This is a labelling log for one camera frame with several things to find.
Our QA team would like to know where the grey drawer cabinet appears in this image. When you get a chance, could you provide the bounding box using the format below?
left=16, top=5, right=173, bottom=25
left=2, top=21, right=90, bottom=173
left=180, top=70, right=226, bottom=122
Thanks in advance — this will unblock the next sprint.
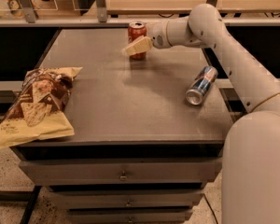
left=16, top=29, right=232, bottom=213

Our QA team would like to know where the blue silver energy drink can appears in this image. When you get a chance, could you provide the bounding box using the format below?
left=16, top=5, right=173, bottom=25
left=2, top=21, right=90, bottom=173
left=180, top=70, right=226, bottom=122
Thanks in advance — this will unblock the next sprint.
left=185, top=66, right=217, bottom=105

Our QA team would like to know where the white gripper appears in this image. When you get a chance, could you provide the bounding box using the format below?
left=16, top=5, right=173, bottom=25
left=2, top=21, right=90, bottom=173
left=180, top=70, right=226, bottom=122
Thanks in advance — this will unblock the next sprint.
left=124, top=21, right=169, bottom=56

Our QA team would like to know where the black metal leg left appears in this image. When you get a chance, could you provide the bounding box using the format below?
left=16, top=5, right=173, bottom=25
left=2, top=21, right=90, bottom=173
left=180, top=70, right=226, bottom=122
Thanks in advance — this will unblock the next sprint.
left=20, top=186, right=41, bottom=224

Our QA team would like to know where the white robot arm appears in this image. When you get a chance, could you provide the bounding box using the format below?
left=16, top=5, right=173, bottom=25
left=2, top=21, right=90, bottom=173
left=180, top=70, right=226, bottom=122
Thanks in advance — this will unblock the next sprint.
left=125, top=4, right=280, bottom=224

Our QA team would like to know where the middle grey drawer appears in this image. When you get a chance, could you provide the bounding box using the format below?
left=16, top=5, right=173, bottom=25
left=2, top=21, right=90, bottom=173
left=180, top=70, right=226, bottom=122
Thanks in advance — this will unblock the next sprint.
left=51, top=189, right=203, bottom=209

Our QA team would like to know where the bottom grey drawer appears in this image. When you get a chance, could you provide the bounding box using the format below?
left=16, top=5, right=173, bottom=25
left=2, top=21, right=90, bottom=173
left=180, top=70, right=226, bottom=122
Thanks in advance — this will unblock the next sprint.
left=67, top=208, right=192, bottom=224

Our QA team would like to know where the grey drawer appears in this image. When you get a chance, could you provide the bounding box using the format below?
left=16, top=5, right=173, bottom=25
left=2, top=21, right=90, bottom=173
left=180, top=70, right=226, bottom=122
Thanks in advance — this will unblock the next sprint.
left=67, top=208, right=192, bottom=224
left=20, top=158, right=221, bottom=186
left=51, top=189, right=203, bottom=209

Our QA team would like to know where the red coca-cola can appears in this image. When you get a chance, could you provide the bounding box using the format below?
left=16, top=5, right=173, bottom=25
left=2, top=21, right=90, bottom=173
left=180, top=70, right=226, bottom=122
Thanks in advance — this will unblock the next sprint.
left=128, top=21, right=147, bottom=60

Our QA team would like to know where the top grey drawer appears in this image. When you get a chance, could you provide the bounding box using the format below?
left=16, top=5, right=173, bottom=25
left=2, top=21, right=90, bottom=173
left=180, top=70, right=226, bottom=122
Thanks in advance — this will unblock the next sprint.
left=20, top=158, right=221, bottom=186

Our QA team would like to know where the yellow brown chip bag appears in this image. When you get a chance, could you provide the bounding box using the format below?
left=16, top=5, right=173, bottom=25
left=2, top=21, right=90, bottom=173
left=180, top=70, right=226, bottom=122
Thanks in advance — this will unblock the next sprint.
left=0, top=67, right=81, bottom=149

